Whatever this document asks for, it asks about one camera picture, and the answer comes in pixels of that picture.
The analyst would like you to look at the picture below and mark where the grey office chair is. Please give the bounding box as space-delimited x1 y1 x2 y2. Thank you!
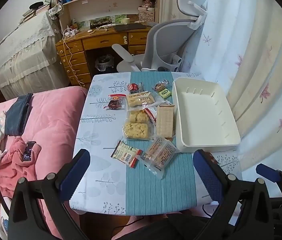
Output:
111 0 208 73

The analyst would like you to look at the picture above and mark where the red label dark snack packet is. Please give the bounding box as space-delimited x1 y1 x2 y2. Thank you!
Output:
105 94 127 110

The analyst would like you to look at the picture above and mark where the red round candy packet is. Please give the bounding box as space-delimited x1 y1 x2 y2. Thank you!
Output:
127 82 143 92

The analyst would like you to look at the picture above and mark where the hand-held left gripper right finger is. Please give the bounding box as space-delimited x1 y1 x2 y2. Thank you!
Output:
193 149 278 240

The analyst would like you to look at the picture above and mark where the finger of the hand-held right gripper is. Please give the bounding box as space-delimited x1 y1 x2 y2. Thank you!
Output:
255 163 282 200

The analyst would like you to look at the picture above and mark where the dark keyboard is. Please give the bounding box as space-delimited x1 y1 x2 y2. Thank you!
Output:
115 23 148 32

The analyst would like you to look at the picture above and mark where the rice cracker packet red seal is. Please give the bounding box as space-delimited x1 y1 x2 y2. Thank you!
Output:
127 106 158 125

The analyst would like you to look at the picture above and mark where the plain rice cracker packet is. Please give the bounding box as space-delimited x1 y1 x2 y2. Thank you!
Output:
122 121 155 140

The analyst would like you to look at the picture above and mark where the wooden desk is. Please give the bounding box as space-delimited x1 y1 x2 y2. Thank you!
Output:
56 25 156 85

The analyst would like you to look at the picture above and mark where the white plastic storage box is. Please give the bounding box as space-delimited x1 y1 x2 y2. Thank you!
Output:
172 77 241 153

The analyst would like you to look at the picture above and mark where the white orange snack packet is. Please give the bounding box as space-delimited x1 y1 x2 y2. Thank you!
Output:
110 140 143 168

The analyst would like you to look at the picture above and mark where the pink blanket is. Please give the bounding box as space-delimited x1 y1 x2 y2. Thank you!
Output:
0 86 89 240

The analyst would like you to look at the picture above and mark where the clear printed biscuit packet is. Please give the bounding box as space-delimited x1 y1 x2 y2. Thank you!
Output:
141 136 180 179

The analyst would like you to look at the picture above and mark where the dark blue pouch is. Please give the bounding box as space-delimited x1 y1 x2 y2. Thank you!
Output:
4 93 33 137

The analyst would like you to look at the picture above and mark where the clear nut snack packet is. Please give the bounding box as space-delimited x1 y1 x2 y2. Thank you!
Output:
153 80 169 92

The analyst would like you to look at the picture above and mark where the white lace cover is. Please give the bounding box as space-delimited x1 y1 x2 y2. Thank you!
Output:
0 11 69 100

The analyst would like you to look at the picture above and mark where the trash bin with white bag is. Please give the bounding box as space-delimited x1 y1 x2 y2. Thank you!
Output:
95 54 114 72

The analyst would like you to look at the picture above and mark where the dark green box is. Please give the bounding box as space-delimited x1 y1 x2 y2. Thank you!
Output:
90 17 113 28

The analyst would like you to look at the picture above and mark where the printed cardboard box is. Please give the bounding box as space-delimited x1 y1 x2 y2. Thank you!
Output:
138 6 155 23

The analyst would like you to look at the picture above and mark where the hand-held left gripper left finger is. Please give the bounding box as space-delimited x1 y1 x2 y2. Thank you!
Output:
7 149 91 240

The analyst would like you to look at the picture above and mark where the white cable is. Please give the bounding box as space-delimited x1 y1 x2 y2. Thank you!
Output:
61 34 85 87

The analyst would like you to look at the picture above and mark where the wooden bookshelf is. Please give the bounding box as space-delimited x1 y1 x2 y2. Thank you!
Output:
52 0 161 28

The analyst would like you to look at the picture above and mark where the maple leaf print curtain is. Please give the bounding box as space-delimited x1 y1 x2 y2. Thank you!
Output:
160 0 282 180

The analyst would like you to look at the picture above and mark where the printed fabric bag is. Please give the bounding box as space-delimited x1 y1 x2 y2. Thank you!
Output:
47 2 65 20

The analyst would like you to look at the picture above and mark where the person's leg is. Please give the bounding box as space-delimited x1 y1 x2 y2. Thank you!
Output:
111 211 221 240

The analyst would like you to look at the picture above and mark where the cream wafer packet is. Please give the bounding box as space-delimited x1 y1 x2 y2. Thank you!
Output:
155 104 176 140

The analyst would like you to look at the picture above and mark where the green snack packet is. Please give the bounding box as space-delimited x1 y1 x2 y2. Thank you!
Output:
158 88 173 98

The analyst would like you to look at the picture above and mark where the black smartphone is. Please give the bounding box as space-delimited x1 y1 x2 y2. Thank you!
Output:
21 141 37 162

